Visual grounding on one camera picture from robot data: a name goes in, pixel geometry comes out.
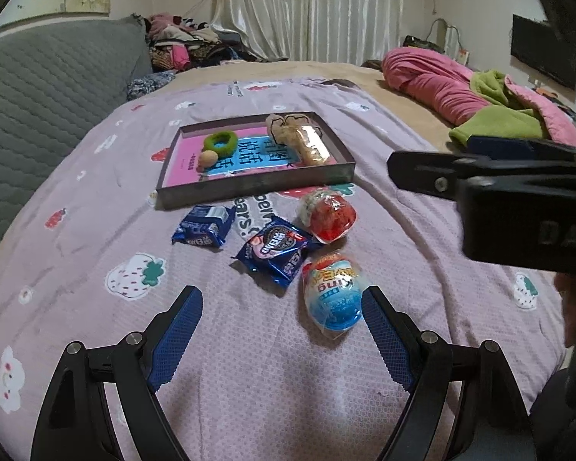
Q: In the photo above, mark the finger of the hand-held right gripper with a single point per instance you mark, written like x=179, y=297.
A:
x=422, y=173
x=494, y=144

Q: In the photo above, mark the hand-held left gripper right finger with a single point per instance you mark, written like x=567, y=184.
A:
x=386, y=341

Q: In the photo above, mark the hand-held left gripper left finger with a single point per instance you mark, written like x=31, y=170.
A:
x=175, y=341

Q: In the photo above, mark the blue toy egg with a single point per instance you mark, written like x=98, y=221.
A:
x=333, y=297

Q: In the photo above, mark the red toy egg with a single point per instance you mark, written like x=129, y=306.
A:
x=331, y=218

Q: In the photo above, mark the yellow cake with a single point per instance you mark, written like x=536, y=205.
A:
x=312, y=146

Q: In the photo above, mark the small blue cookie packet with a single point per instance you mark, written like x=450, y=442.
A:
x=201, y=225

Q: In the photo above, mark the blue cookie packet round print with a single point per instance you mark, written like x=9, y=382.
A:
x=273, y=254

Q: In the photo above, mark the beige hair scrunchie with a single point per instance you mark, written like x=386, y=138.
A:
x=278, y=122

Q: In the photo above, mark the dark shallow box tray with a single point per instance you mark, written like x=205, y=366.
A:
x=254, y=191

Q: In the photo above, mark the walnut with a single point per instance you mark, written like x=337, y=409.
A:
x=209, y=159

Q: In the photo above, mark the green fleece blanket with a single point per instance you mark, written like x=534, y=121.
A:
x=499, y=125

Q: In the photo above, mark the pink quilt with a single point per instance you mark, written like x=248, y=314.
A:
x=422, y=81

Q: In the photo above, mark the black television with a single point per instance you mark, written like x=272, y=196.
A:
x=540, y=53

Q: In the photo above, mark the white chair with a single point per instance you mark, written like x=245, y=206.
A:
x=449, y=38

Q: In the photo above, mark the black bag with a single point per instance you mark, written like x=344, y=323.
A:
x=420, y=42

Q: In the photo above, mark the pink printed blanket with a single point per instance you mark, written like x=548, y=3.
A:
x=101, y=230

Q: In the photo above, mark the tan bed sheet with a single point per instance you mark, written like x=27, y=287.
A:
x=293, y=69

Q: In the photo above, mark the white curtain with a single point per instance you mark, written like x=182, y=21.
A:
x=307, y=9

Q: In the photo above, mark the blue patterned pillow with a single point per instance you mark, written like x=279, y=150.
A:
x=149, y=84

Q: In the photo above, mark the pile of clothes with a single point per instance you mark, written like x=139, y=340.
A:
x=182, y=53

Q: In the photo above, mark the grey quilted headboard cover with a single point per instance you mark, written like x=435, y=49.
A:
x=43, y=96

